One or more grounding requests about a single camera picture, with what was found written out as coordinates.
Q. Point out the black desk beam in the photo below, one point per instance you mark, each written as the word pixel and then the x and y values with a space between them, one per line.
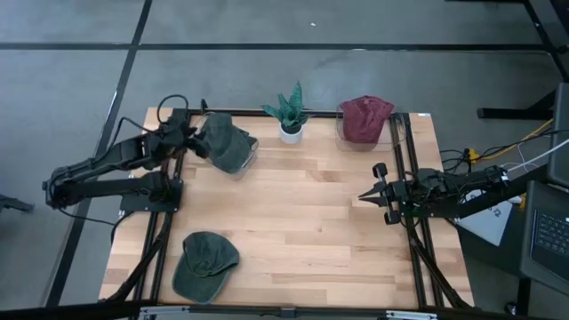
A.
pixel 502 193

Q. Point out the small black clamp post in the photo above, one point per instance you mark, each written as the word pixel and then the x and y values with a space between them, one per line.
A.
pixel 203 105

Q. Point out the silver metal bracket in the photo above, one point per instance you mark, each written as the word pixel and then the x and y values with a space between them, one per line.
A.
pixel 411 315
pixel 164 310

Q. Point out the black monitor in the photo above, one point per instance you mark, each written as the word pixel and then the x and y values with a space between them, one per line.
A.
pixel 560 146

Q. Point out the black desk foot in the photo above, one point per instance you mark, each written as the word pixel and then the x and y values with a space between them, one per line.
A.
pixel 511 113

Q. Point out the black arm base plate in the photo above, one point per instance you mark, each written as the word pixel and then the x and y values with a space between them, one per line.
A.
pixel 133 205
pixel 444 213

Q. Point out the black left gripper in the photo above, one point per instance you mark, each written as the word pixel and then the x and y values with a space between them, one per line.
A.
pixel 173 138

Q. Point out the dark green baseball cap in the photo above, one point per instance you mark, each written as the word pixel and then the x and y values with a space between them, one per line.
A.
pixel 204 271
pixel 226 146

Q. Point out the dark chair foot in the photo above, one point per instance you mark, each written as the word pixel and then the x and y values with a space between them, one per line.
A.
pixel 15 204

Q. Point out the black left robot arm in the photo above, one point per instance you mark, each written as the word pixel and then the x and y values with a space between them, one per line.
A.
pixel 111 189

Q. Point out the clear plastic bin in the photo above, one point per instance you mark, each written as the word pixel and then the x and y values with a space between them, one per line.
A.
pixel 393 140
pixel 243 171

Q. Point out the dark red baseball cap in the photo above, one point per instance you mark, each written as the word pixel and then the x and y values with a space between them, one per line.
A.
pixel 366 117

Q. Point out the black desk post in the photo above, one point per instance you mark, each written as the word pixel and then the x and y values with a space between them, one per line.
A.
pixel 524 293

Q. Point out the black frame rail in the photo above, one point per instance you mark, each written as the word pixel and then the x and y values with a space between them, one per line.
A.
pixel 322 114
pixel 162 258
pixel 415 275
pixel 66 311

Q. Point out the black laptop keyboard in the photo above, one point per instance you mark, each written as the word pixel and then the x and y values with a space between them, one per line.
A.
pixel 551 235

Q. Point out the snake plant in white pot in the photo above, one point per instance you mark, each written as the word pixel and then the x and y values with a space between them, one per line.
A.
pixel 291 133

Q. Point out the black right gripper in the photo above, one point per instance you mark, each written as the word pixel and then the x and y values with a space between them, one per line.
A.
pixel 398 195

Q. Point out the white box with sticker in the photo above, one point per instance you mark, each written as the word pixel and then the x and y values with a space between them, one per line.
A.
pixel 489 222

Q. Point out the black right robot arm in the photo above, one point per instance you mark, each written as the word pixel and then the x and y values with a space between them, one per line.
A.
pixel 438 182

